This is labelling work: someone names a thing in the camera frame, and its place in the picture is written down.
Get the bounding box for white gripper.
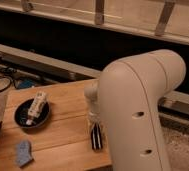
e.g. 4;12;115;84
87;111;103;150

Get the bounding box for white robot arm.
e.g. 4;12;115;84
84;49;186;171

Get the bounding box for white eraser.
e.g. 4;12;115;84
26;91;47;125

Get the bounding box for wooden board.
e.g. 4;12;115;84
0;80;111;171

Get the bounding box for black round plate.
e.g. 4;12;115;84
14;98;50;129

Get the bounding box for blue box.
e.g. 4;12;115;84
18;79;34;89

